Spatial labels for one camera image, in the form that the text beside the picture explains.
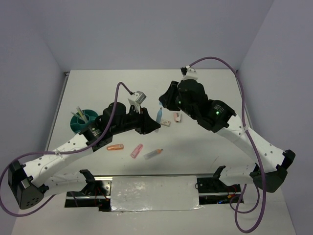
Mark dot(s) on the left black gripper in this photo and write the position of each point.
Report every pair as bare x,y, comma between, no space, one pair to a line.
146,124

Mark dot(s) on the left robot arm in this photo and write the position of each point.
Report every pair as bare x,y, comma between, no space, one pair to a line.
34,180

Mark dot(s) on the blue highlighter body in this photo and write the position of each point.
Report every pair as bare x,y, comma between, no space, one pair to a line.
159,116

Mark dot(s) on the orange tip highlighter body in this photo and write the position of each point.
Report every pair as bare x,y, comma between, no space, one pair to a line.
152,154

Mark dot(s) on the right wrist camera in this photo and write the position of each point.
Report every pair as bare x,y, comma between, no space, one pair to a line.
189,73

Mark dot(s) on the small white eraser box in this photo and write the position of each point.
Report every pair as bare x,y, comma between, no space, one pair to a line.
165,122

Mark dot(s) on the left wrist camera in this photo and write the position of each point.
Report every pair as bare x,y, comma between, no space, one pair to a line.
136,99

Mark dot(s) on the silver foil sheet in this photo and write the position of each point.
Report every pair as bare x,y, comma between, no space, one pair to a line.
166,193

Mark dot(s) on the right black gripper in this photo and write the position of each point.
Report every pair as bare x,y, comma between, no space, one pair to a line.
166,99

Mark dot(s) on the pink correction tape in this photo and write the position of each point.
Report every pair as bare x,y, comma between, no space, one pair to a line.
136,151

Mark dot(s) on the teal round organizer container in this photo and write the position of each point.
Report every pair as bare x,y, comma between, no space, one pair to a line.
77,125

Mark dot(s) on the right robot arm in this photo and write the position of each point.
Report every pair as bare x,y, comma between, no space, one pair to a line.
270,166

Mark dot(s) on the yellow clear pen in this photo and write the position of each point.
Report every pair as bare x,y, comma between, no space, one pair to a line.
81,114

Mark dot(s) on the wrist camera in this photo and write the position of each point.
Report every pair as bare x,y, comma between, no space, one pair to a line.
136,99
189,73

